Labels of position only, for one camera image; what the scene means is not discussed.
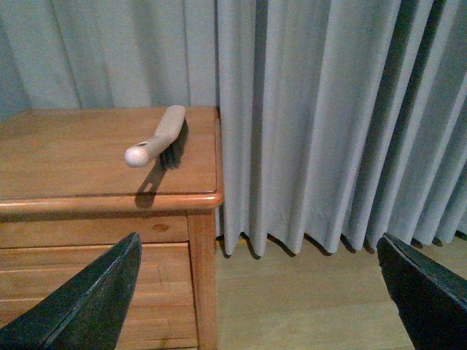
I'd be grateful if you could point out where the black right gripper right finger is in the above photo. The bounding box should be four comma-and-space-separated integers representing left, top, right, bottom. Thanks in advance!
377, 233, 466, 349

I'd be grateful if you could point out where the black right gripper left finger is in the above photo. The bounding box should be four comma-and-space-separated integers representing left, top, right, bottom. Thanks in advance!
1, 233, 142, 349

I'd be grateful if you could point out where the beige hand brush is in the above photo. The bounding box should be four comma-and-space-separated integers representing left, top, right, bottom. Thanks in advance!
124, 105, 188, 169

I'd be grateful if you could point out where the wooden cabinet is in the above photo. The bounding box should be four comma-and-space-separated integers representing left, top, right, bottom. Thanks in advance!
1, 106, 223, 349

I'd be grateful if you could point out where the light grey curtain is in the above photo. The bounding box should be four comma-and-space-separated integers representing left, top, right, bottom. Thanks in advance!
1, 1, 466, 255

